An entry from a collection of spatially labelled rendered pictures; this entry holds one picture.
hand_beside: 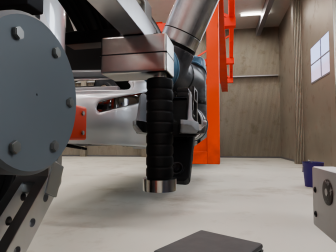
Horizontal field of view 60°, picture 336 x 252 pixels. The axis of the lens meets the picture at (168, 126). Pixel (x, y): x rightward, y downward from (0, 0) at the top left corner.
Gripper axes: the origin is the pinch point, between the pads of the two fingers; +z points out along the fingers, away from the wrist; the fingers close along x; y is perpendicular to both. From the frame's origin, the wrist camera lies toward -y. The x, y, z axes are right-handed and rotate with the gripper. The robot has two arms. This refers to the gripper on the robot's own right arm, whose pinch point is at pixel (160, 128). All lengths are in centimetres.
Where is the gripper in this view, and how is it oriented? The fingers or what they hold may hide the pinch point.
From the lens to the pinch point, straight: 38.6
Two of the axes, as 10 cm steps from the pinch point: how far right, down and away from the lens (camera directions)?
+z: -2.1, -0.5, -9.8
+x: 9.8, -0.1, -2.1
